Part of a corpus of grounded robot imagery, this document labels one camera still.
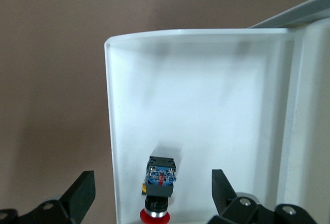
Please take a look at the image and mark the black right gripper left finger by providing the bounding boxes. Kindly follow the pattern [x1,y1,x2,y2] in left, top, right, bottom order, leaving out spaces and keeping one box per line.
[18,170,96,224]

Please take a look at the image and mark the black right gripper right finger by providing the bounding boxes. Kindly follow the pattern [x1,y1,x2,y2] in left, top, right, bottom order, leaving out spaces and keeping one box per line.
[210,168,274,224]

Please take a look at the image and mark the red push button switch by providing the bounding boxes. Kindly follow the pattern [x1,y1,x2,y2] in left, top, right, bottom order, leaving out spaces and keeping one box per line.
[140,155,177,221]

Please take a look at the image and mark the white plastic drawer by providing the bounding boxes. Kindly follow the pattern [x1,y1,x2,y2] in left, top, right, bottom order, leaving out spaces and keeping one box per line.
[104,28,296,224]

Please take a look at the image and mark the white drawer cabinet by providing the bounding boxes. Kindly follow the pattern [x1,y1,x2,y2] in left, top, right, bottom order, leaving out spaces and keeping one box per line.
[246,0,330,224]

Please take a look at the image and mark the brown table mat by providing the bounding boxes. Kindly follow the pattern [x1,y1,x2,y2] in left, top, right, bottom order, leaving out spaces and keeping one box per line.
[0,0,330,224]

